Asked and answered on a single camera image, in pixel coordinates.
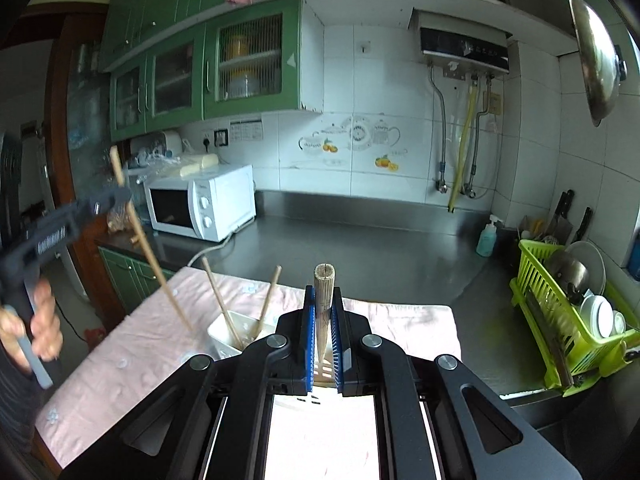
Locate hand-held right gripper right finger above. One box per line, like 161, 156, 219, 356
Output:
331, 286, 573, 480

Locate blue soap pump bottle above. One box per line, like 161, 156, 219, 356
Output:
475, 215, 501, 258

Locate yellow container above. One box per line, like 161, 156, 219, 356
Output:
223, 34, 250, 61

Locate large white plate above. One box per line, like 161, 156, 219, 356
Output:
567, 241, 607, 297

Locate green plastic dish rack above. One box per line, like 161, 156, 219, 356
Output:
510, 239, 640, 391

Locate white microwave oven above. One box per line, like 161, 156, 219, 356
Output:
143, 164, 257, 243

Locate brown bamboo chopstick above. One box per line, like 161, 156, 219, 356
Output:
201, 257, 244, 351
312, 262, 336, 366
109, 146, 194, 332
254, 266, 282, 339

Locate person's left forearm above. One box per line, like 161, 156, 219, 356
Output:
0, 347, 37, 461

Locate green base cabinet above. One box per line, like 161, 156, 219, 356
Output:
97, 246, 176, 317

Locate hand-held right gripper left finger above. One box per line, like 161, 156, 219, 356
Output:
60, 286, 317, 480

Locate green wall cabinet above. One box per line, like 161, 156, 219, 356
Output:
97, 0, 531, 143

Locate yellow gas hose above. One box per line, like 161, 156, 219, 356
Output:
447, 85, 478, 213

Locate black handled knife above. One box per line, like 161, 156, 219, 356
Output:
572, 207, 594, 246
552, 189, 576, 246

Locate steel flexible hose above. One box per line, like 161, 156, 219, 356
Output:
462, 77, 496, 199
429, 65, 452, 193

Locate pale yellow packet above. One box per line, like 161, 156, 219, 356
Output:
177, 154, 221, 177

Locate hanging steel wok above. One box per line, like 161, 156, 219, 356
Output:
547, 0, 628, 128

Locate white printed wall label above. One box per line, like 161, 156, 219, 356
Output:
230, 117, 263, 142

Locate clear plastic bag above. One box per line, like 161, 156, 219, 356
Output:
106, 199, 142, 234

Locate person's left hand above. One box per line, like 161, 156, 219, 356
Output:
0, 280, 64, 372

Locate brown glass-door cabinet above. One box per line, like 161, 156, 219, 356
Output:
47, 12, 132, 331

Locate cream plastic utensil holder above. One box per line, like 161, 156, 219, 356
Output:
207, 310, 337, 389

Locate pink and blue blanket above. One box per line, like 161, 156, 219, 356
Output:
32, 266, 461, 466

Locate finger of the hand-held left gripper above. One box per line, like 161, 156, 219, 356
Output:
75, 187, 135, 226

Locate white rounded appliance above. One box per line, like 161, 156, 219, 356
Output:
157, 130, 183, 159

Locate stack of white bowls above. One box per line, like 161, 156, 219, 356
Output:
227, 74, 261, 99

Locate white microwave power cable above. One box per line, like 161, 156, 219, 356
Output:
187, 232, 236, 269

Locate wall water heater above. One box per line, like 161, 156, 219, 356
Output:
409, 7, 513, 78

